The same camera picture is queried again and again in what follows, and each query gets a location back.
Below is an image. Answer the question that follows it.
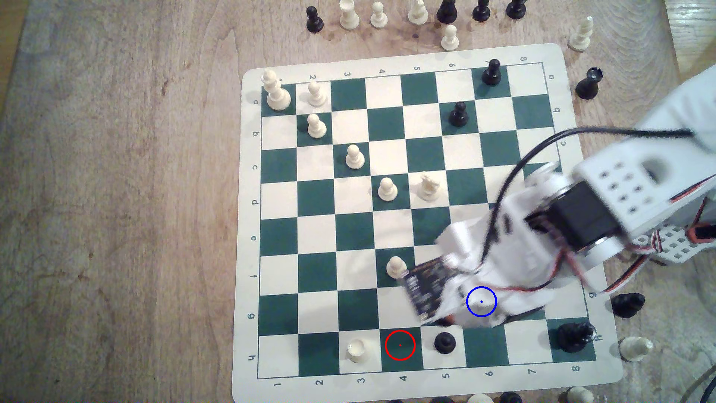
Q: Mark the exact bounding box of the green and white chess mat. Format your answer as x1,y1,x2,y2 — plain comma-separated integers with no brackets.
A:
231,43,624,403

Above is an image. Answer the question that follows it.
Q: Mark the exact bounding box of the white grid robot base plate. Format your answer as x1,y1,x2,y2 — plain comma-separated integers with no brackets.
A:
657,223,712,264

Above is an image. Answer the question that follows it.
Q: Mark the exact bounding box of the thin grey cable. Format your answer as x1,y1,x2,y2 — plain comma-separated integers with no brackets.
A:
684,368,716,403

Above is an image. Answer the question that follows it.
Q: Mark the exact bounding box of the white chess bishop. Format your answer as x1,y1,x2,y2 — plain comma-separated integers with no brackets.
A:
568,16,594,52

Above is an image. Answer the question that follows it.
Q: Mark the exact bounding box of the large black chess king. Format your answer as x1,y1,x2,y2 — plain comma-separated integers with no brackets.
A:
556,322,595,353

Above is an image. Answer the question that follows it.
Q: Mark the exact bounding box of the light wooden plank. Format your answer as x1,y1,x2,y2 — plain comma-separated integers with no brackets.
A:
666,0,716,79

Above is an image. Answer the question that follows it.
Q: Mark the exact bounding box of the black camera circuit board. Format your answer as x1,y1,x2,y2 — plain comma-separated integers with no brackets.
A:
402,256,462,325

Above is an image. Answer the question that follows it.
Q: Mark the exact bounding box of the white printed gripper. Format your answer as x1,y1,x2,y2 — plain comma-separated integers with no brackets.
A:
435,166,572,329

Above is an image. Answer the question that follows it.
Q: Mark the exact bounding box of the black chess rook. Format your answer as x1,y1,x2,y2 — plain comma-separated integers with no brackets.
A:
575,67,604,100

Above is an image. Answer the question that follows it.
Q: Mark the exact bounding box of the black camera cable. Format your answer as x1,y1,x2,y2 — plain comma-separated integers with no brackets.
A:
484,126,697,269

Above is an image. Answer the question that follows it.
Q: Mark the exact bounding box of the white chess knight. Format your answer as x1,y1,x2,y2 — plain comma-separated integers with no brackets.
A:
418,171,443,202
620,336,653,362

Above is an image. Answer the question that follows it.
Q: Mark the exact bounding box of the black chess knight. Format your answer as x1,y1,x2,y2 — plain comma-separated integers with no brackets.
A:
611,293,646,319

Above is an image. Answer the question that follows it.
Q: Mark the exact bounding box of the tall white chess king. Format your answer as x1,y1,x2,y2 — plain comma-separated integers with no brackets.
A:
262,68,292,111

